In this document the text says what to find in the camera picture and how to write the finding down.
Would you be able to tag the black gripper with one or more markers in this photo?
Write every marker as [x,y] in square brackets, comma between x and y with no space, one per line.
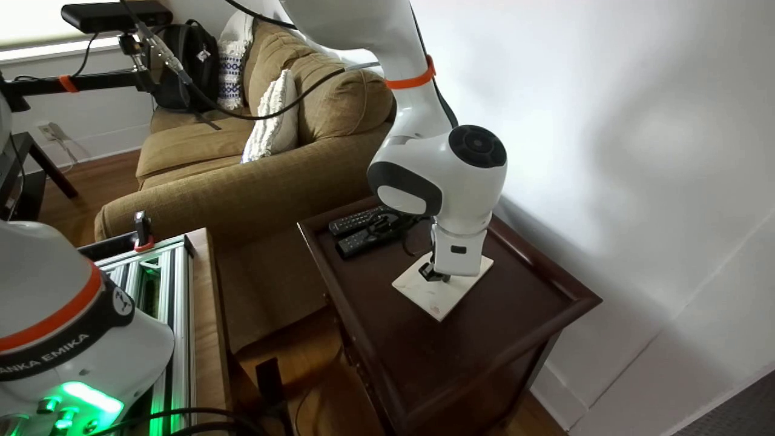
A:
[455,249]

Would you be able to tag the white book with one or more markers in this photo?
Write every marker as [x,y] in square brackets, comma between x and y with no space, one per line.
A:
[436,295]

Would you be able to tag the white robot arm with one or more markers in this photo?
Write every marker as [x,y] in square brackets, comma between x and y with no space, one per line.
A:
[430,162]

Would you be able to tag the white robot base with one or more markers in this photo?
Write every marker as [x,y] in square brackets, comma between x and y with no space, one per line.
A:
[70,339]

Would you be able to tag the black remote control front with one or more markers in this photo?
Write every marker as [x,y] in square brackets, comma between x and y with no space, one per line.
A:
[377,232]

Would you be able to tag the black remote control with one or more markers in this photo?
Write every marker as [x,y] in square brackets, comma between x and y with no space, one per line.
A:
[368,218]
[377,232]

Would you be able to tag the black remote control rear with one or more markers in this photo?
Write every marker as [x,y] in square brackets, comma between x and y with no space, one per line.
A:
[368,218]

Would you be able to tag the dark wooden side table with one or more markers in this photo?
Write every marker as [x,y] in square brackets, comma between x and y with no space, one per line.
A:
[464,373]

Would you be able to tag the white patterned pillow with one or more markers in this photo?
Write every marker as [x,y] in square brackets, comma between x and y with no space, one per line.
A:
[277,120]

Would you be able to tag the olive brown fabric sofa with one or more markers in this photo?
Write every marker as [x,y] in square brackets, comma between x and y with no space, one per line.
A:
[191,174]

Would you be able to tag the black toggle clamp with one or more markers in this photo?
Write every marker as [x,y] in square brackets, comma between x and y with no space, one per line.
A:
[144,232]

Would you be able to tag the black bag on sofa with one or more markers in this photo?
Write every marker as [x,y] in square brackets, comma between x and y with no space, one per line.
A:
[197,54]

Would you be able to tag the black stand table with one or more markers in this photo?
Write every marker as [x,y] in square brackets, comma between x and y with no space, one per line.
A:
[25,169]

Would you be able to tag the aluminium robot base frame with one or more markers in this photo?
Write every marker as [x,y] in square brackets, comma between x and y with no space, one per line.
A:
[157,281]

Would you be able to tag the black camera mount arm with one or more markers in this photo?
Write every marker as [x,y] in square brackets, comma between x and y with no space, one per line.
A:
[134,24]

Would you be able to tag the white wall outlet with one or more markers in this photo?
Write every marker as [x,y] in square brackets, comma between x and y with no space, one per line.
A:
[50,132]

